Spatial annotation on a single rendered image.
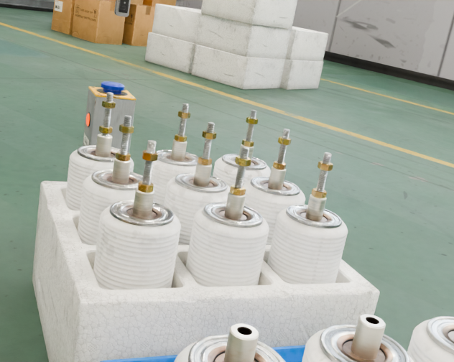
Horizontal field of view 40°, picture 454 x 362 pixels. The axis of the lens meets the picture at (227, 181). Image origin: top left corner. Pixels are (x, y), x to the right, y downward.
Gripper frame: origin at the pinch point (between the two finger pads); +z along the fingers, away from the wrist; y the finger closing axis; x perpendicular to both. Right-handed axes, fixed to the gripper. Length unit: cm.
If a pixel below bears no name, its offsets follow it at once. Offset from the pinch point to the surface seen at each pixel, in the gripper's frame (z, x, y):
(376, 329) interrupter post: 19, -7, -71
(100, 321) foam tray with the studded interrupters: 31, 9, -48
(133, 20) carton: 24, -93, 361
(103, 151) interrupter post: 20.8, 4.4, -17.8
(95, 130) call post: 21.2, 2.8, -3.0
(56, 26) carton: 39, -42, 392
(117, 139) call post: 22.5, -1.2, -3.0
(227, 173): 22.6, -15.6, -19.3
